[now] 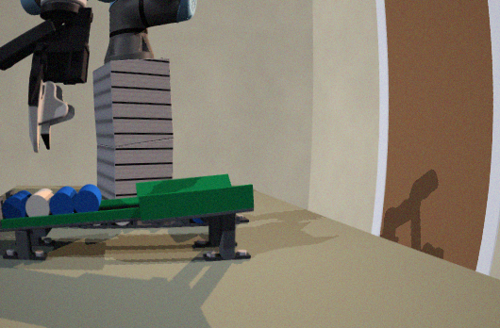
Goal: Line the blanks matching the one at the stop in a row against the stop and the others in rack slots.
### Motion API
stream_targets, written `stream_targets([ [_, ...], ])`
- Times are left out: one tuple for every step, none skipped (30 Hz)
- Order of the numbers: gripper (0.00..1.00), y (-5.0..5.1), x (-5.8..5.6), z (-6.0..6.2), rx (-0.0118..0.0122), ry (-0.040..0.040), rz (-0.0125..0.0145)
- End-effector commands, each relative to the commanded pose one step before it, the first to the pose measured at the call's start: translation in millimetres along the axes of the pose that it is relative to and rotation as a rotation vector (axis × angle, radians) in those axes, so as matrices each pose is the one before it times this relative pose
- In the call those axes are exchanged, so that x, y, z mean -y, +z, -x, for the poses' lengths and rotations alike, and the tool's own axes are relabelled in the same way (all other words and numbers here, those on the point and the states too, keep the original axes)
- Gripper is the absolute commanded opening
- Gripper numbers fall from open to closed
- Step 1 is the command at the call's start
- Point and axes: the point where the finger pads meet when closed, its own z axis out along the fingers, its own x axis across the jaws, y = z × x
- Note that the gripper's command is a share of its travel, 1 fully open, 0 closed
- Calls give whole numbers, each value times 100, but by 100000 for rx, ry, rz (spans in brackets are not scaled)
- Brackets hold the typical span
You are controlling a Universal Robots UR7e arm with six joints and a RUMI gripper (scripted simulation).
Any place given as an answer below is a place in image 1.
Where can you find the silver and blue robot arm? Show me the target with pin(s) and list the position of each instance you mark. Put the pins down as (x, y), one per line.
(128, 23)

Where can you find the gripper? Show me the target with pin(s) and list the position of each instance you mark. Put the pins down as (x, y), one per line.
(53, 65)

